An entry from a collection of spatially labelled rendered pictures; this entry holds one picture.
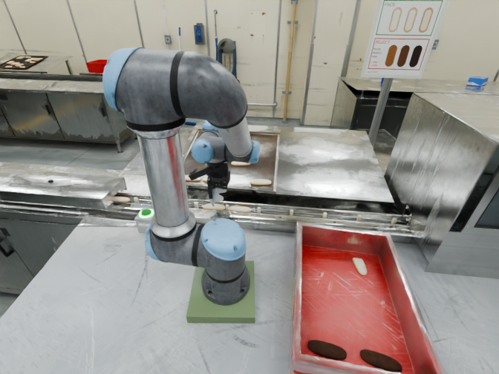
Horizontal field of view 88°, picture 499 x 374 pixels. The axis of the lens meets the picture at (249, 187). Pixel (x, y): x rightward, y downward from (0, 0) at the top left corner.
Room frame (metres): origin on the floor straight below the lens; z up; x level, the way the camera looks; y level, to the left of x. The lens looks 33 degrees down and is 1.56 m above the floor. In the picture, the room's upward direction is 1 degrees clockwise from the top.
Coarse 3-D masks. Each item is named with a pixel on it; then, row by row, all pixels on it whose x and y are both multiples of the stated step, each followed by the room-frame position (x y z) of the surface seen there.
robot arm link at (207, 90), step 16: (192, 64) 0.47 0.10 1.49; (208, 64) 0.48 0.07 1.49; (192, 80) 0.45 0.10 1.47; (208, 80) 0.46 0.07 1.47; (224, 80) 0.48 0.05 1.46; (192, 96) 0.45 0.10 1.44; (208, 96) 0.45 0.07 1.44; (224, 96) 0.47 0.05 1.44; (240, 96) 0.50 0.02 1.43; (192, 112) 0.46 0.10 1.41; (208, 112) 0.46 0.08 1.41; (224, 112) 0.48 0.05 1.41; (240, 112) 0.51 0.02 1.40; (224, 128) 0.52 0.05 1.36; (240, 128) 0.57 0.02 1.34; (240, 144) 0.64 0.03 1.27; (256, 144) 0.77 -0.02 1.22; (240, 160) 0.75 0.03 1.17; (256, 160) 0.75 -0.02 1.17
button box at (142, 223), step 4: (136, 216) 0.79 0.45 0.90; (152, 216) 0.79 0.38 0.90; (136, 220) 0.77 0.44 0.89; (140, 220) 0.77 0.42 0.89; (144, 220) 0.77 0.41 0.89; (148, 220) 0.77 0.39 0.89; (140, 224) 0.77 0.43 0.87; (144, 224) 0.77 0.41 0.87; (148, 224) 0.77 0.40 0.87; (140, 228) 0.77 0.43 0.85; (144, 228) 0.77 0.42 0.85; (140, 232) 0.77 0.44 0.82; (144, 232) 0.77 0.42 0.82
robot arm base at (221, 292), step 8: (248, 272) 0.52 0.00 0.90; (208, 280) 0.47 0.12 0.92; (216, 280) 0.45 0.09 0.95; (224, 280) 0.45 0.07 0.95; (232, 280) 0.46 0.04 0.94; (240, 280) 0.47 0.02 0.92; (248, 280) 0.50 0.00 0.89; (208, 288) 0.47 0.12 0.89; (216, 288) 0.45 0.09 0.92; (224, 288) 0.45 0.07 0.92; (232, 288) 0.45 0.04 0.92; (240, 288) 0.48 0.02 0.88; (248, 288) 0.49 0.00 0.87; (208, 296) 0.46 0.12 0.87; (216, 296) 0.45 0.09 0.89; (224, 296) 0.44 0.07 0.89; (232, 296) 0.45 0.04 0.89; (240, 296) 0.46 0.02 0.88; (224, 304) 0.44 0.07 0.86
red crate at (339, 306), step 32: (320, 256) 0.66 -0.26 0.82; (352, 256) 0.66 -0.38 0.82; (320, 288) 0.52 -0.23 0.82; (352, 288) 0.52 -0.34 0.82; (384, 288) 0.52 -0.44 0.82; (320, 320) 0.42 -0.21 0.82; (352, 320) 0.42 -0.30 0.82; (384, 320) 0.42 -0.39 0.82; (352, 352) 0.33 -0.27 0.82; (384, 352) 0.33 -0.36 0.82
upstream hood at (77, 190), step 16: (0, 176) 1.04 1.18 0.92; (16, 176) 1.04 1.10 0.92; (32, 176) 1.05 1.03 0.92; (48, 176) 1.05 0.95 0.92; (64, 176) 1.05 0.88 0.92; (80, 176) 1.05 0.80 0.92; (96, 176) 1.05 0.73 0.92; (0, 192) 0.92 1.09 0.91; (16, 192) 0.91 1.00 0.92; (32, 192) 0.91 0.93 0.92; (48, 192) 0.91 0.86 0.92; (64, 192) 0.91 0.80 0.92; (80, 192) 0.91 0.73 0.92; (96, 192) 0.92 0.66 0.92; (112, 192) 0.94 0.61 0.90; (96, 208) 0.88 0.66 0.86
